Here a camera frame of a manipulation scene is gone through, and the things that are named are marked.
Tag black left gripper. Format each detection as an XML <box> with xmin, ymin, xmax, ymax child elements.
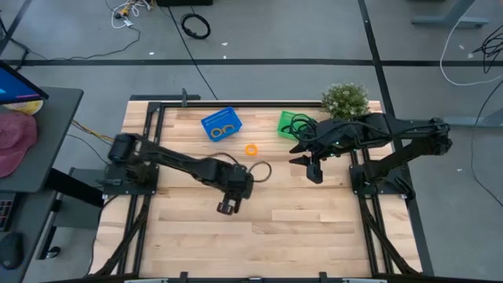
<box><xmin>216</xmin><ymin>167</ymin><xmax>255</xmax><ymax>216</ymax></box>

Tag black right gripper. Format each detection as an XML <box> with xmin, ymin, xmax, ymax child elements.
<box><xmin>289</xmin><ymin>141</ymin><xmax>343</xmax><ymax>185</ymax></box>

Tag green plastic basket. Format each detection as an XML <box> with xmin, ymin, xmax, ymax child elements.
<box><xmin>276</xmin><ymin>110</ymin><xmax>315</xmax><ymax>142</ymax></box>

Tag potted green plant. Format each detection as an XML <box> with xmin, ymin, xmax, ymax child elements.
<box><xmin>320</xmin><ymin>82</ymin><xmax>371</xmax><ymax>121</ymax></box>

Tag blue plastic basket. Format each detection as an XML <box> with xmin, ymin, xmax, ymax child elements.
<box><xmin>200</xmin><ymin>106</ymin><xmax>244</xmax><ymax>142</ymax></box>

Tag grey desk foot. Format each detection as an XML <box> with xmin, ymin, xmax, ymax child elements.
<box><xmin>410</xmin><ymin>0</ymin><xmax>490</xmax><ymax>28</ymax></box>
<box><xmin>442</xmin><ymin>78</ymin><xmax>503</xmax><ymax>129</ymax></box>

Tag dark grey desk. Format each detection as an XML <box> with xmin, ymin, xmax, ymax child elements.
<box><xmin>0</xmin><ymin>190</ymin><xmax>60</xmax><ymax>283</ymax></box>

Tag yellow round object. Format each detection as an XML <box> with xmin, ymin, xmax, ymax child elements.
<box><xmin>3</xmin><ymin>100</ymin><xmax>44</xmax><ymax>116</ymax></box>

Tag pink cap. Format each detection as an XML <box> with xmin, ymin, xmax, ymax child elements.
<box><xmin>0</xmin><ymin>111</ymin><xmax>39</xmax><ymax>178</ymax></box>

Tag black keyboard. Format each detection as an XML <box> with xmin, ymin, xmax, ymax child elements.
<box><xmin>0</xmin><ymin>192</ymin><xmax>17</xmax><ymax>232</ymax></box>

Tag computer monitor blue screen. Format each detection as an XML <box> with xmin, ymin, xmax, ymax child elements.
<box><xmin>0</xmin><ymin>61</ymin><xmax>50</xmax><ymax>106</ymax></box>

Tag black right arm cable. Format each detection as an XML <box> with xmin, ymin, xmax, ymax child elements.
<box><xmin>281</xmin><ymin>112</ymin><xmax>378</xmax><ymax>143</ymax></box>

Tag black camera cable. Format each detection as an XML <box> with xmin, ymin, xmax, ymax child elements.
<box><xmin>210</xmin><ymin>152</ymin><xmax>273</xmax><ymax>184</ymax></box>

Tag black aluminium table frame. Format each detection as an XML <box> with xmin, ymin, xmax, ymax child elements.
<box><xmin>88</xmin><ymin>100</ymin><xmax>424</xmax><ymax>283</ymax></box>

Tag long black floor cable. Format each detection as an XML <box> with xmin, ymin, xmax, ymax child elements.
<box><xmin>167</xmin><ymin>6</ymin><xmax>219</xmax><ymax>101</ymax></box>

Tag yellow wires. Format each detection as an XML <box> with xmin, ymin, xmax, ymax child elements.
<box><xmin>70</xmin><ymin>119</ymin><xmax>119</xmax><ymax>145</ymax></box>

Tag long white cable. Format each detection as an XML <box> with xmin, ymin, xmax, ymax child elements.
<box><xmin>439</xmin><ymin>17</ymin><xmax>503</xmax><ymax>87</ymax></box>

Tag coiled black cable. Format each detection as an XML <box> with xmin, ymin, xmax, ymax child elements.
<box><xmin>180</xmin><ymin>13</ymin><xmax>212</xmax><ymax>40</ymax></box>

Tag white cable bundle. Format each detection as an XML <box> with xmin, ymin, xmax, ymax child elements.
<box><xmin>104</xmin><ymin>0</ymin><xmax>154</xmax><ymax>31</ymax></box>

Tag tangled black cables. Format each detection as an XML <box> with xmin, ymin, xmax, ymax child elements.
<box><xmin>473</xmin><ymin>23</ymin><xmax>503</xmax><ymax>74</ymax></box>

